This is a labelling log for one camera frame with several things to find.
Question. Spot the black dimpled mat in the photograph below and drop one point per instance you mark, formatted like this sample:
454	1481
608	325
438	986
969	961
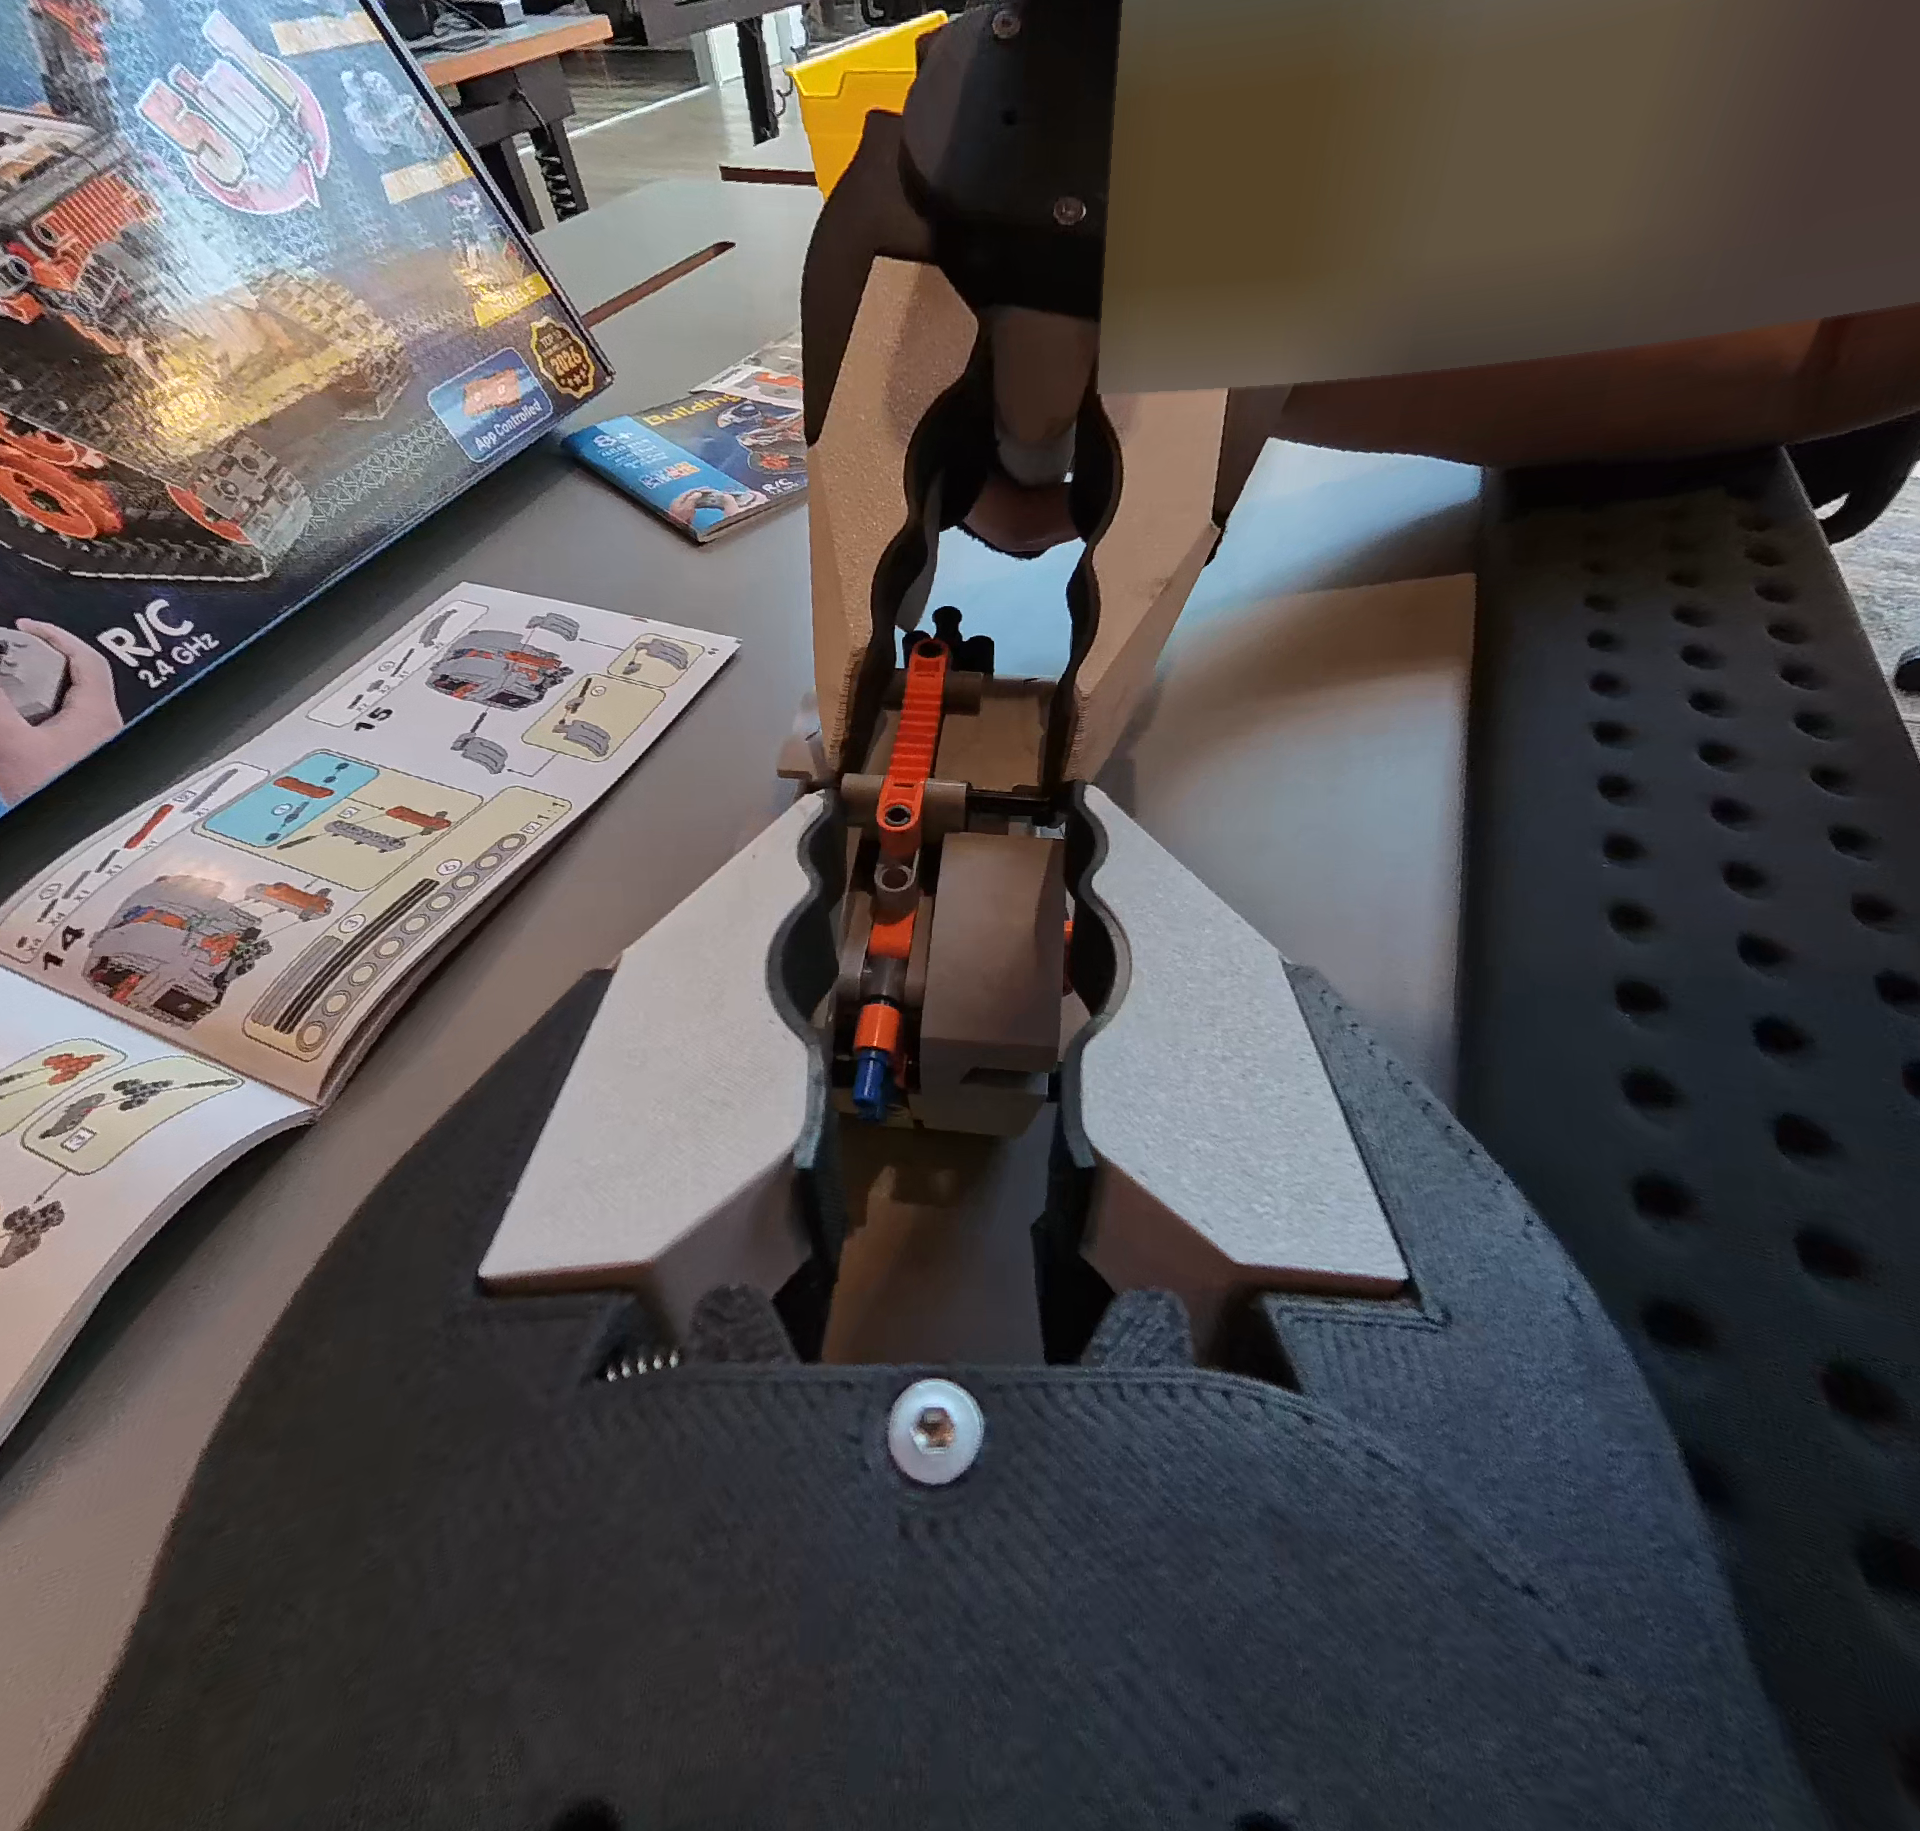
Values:
1693	961

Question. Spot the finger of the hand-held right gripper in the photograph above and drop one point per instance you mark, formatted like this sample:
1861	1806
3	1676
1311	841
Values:
863	464
1155	512

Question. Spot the black box device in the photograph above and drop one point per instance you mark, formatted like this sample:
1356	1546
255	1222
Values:
403	7

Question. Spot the blue toy robot box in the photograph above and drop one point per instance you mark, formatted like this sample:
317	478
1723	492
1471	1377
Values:
255	330

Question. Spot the person's right hand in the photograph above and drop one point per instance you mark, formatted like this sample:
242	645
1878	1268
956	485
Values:
1027	519

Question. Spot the orange printed sticker sheet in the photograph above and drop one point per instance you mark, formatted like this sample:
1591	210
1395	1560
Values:
772	374

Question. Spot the grey desk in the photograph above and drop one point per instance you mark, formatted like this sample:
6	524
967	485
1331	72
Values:
1319	810

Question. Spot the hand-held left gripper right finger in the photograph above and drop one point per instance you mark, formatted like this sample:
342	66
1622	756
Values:
1230	1112

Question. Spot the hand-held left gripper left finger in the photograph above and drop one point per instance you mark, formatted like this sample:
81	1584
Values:
660	1112

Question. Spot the yellow plastic bin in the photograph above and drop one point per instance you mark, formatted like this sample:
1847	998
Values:
840	107

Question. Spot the open instruction booklet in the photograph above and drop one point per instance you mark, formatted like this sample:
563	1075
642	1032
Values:
420	810

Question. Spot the small blue booklet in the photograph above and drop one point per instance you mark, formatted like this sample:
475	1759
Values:
688	464

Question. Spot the small wooden table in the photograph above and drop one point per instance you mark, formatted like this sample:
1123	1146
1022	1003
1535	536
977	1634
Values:
510	55

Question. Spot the grey orange brick model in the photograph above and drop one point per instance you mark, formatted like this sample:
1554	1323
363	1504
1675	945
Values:
982	948

